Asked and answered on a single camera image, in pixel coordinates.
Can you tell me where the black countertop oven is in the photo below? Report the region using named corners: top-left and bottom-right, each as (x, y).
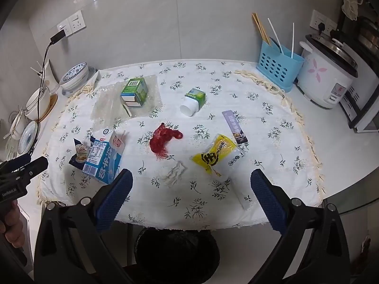
top-left (338, 15), bottom-right (379, 133)

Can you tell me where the white wall socket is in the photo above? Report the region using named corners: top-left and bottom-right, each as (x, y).
top-left (310, 9), bottom-right (338, 36)
top-left (57, 18), bottom-right (73, 38)
top-left (68, 10), bottom-right (86, 34)

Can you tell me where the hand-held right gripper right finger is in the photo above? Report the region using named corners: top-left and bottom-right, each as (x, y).
top-left (250, 169), bottom-right (351, 284)

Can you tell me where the red mesh bag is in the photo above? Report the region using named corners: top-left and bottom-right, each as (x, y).
top-left (149, 123), bottom-right (183, 162)

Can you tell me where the blue milk carton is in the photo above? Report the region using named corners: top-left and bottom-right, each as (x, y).
top-left (81, 129), bottom-right (129, 184)

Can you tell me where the white wrapper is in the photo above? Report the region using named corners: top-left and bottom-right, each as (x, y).
top-left (161, 161), bottom-right (187, 187)

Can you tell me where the black cable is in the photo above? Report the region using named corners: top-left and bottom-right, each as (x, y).
top-left (36, 43), bottom-right (53, 117)

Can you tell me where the yellow snack packet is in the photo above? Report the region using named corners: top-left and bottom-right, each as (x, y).
top-left (191, 134), bottom-right (246, 176)

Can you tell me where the wooden coaster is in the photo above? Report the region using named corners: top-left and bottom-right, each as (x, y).
top-left (38, 95), bottom-right (58, 122)

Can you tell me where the black charger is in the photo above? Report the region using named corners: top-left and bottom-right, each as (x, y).
top-left (50, 30), bottom-right (66, 45)

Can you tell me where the purple sachet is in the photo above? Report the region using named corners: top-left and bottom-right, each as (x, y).
top-left (222, 109), bottom-right (249, 145)

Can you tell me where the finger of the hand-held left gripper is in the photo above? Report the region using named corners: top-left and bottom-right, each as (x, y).
top-left (0, 153), bottom-right (32, 173)
top-left (19, 156), bottom-right (49, 182)

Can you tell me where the white jug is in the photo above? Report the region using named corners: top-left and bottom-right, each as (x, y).
top-left (43, 59), bottom-right (61, 93)

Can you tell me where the blue utensil holder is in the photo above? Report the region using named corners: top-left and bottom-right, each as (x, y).
top-left (256, 37), bottom-right (305, 93)

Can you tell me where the blue white porcelain dish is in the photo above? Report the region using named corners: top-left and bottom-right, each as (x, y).
top-left (61, 67), bottom-right (98, 97)

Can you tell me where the blue white porcelain bowl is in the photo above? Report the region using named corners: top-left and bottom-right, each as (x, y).
top-left (59, 62), bottom-right (89, 91)

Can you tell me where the large green milk carton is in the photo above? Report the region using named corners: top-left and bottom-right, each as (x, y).
top-left (120, 77), bottom-right (149, 117)

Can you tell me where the white floral tablecloth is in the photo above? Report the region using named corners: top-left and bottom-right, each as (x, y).
top-left (37, 61), bottom-right (325, 231)

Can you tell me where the clear plastic bag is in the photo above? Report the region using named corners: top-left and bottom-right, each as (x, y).
top-left (90, 74), bottom-right (165, 128)

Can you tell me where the dark blue snack wrapper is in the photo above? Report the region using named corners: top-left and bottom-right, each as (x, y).
top-left (69, 138), bottom-right (98, 170)

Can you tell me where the person's left hand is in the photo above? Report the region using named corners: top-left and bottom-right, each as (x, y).
top-left (0, 201), bottom-right (26, 244)

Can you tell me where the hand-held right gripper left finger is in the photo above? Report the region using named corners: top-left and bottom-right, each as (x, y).
top-left (34, 169), bottom-right (134, 284)

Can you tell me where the white rice cooker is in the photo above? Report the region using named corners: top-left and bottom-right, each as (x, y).
top-left (296, 34), bottom-right (359, 109)

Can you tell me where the black trash bin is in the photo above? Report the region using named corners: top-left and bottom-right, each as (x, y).
top-left (133, 226), bottom-right (221, 284)

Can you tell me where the white bottle green label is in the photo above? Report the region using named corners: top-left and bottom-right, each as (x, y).
top-left (180, 88), bottom-right (206, 116)

